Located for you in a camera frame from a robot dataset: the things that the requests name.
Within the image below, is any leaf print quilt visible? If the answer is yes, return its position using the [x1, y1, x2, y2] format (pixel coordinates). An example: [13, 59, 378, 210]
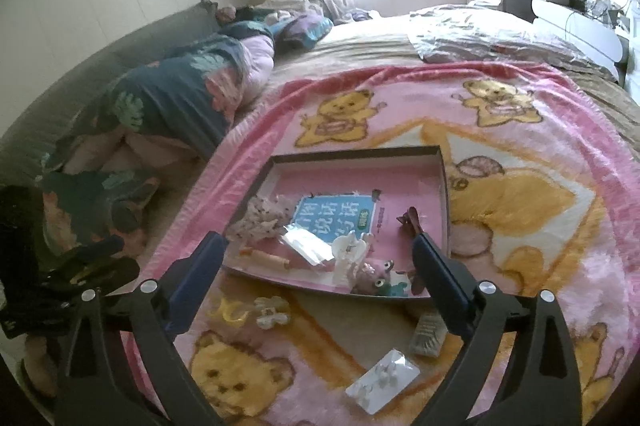
[40, 20, 281, 257]

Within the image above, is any beige bed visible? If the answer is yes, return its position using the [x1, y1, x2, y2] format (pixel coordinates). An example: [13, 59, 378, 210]
[150, 3, 640, 217]

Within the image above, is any white flower hair clip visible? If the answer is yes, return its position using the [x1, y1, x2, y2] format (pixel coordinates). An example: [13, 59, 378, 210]
[254, 295, 292, 331]

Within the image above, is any grey comb hair clip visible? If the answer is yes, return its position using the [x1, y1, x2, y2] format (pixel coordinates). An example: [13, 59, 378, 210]
[407, 310, 449, 358]

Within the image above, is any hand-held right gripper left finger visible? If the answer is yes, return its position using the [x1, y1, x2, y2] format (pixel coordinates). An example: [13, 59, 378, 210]
[56, 231, 231, 426]

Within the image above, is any yellow crescent hair clip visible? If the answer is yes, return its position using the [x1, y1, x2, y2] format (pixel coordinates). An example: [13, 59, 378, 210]
[216, 297, 249, 326]

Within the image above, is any grey-green headboard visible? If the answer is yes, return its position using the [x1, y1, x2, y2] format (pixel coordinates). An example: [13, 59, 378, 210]
[0, 0, 221, 187]

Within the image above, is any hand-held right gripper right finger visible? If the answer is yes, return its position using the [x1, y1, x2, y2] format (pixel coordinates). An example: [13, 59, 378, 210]
[409, 233, 583, 426]

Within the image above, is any plush hair clip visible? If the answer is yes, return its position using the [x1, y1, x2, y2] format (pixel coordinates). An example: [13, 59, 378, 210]
[350, 258, 412, 297]

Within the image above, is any pink stick hair clip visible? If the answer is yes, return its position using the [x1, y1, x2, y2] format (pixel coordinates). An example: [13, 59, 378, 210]
[239, 247, 292, 271]

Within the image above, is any pink bear printed blanket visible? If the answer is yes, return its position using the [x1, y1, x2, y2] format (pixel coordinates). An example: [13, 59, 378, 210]
[120, 60, 640, 426]

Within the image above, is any purple pillow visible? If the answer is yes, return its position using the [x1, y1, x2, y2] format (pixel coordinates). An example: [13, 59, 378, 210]
[272, 13, 335, 54]

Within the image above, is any shallow cardboard box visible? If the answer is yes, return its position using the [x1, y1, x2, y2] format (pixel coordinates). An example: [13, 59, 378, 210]
[220, 145, 453, 304]

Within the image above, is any white dotted hair bow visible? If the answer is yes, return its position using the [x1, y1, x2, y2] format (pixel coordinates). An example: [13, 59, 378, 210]
[226, 196, 297, 243]

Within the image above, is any clear plastic packet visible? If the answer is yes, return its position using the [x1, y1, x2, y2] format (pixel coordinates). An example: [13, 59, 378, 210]
[279, 226, 341, 267]

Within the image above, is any brown hair clip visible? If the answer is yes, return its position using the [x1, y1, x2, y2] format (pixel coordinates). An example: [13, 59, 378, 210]
[396, 207, 427, 239]

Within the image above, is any clear earring packet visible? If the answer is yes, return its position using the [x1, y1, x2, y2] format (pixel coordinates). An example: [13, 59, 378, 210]
[345, 348, 422, 418]

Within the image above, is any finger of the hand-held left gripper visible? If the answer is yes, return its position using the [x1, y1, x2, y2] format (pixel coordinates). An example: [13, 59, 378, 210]
[60, 256, 142, 297]
[52, 235, 126, 274]

